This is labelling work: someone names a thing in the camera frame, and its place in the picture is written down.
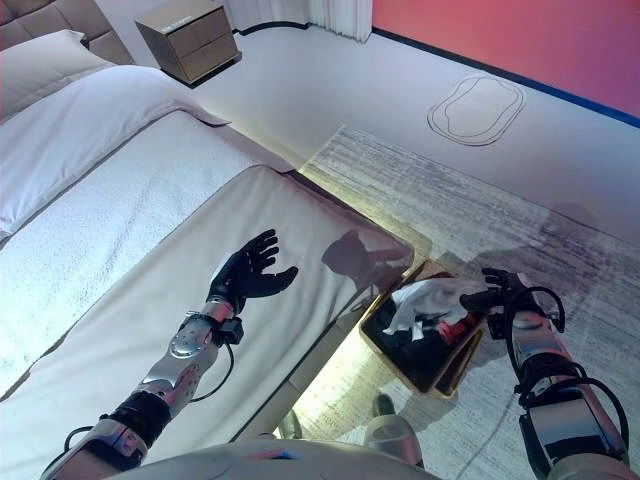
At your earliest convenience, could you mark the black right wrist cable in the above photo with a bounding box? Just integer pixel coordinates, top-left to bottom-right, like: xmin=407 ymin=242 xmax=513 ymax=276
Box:
xmin=504 ymin=285 xmax=566 ymax=371

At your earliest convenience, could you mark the white garment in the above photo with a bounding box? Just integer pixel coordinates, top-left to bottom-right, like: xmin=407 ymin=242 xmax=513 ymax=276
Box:
xmin=382 ymin=277 xmax=489 ymax=336

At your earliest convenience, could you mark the red garment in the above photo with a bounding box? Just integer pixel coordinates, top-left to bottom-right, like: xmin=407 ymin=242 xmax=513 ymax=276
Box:
xmin=434 ymin=312 xmax=476 ymax=346

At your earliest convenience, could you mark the smooth white duvet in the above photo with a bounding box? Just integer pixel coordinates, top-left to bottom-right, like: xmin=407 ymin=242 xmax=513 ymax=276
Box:
xmin=0 ymin=64 xmax=234 ymax=241

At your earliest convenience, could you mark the cream curtain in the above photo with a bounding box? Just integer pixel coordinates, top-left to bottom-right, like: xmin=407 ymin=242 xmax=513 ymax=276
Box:
xmin=305 ymin=0 xmax=375 ymax=45

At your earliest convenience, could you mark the beige pillow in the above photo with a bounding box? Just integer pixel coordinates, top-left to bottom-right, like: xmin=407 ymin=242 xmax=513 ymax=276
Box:
xmin=0 ymin=28 xmax=116 ymax=126

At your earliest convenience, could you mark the robot right leg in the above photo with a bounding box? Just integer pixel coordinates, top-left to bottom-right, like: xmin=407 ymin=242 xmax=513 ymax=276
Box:
xmin=369 ymin=394 xmax=426 ymax=469

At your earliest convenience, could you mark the beige upholstered bed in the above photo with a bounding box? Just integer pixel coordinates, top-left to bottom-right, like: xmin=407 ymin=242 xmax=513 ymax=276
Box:
xmin=0 ymin=0 xmax=416 ymax=480

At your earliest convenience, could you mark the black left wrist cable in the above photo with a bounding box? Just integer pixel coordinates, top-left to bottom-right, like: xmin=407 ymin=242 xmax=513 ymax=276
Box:
xmin=189 ymin=342 xmax=236 ymax=404

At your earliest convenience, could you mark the grey striped rug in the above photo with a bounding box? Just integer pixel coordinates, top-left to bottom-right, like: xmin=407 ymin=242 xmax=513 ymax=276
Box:
xmin=279 ymin=124 xmax=640 ymax=480

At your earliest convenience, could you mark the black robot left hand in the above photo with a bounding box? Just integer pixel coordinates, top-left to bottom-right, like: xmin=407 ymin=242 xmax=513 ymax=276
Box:
xmin=208 ymin=228 xmax=300 ymax=314

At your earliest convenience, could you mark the tan wicker basket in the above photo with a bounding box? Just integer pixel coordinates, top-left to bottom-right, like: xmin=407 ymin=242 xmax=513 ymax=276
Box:
xmin=358 ymin=259 xmax=485 ymax=400

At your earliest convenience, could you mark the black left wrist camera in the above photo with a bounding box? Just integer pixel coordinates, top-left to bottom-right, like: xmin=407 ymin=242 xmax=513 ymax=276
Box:
xmin=219 ymin=317 xmax=246 ymax=346

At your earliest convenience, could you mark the robot leg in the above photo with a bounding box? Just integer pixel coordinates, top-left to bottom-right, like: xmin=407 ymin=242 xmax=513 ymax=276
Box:
xmin=369 ymin=394 xmax=426 ymax=469
xmin=277 ymin=414 xmax=301 ymax=441

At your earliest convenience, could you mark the robot left leg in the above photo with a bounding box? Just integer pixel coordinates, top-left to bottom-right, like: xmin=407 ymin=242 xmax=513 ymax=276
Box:
xmin=277 ymin=414 xmax=301 ymax=441

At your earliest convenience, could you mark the brown wooden nightstand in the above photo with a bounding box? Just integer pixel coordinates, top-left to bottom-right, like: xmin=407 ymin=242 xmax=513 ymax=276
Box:
xmin=134 ymin=4 xmax=244 ymax=90

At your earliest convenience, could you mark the black garment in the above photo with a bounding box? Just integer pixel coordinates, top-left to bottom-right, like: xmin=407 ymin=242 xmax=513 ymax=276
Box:
xmin=374 ymin=299 xmax=471 ymax=394

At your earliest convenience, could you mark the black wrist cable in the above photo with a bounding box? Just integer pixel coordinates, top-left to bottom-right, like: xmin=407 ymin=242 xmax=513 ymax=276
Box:
xmin=189 ymin=342 xmax=236 ymax=404
xmin=504 ymin=285 xmax=566 ymax=371

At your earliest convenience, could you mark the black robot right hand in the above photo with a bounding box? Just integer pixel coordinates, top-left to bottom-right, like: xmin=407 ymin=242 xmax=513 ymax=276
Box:
xmin=459 ymin=267 xmax=531 ymax=316

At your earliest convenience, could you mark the white textured blanket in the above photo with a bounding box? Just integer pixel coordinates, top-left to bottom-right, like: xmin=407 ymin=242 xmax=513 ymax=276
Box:
xmin=0 ymin=108 xmax=296 ymax=401

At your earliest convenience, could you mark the grey robot torso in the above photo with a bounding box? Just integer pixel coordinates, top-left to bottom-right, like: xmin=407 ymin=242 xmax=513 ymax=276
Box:
xmin=134 ymin=434 xmax=426 ymax=480

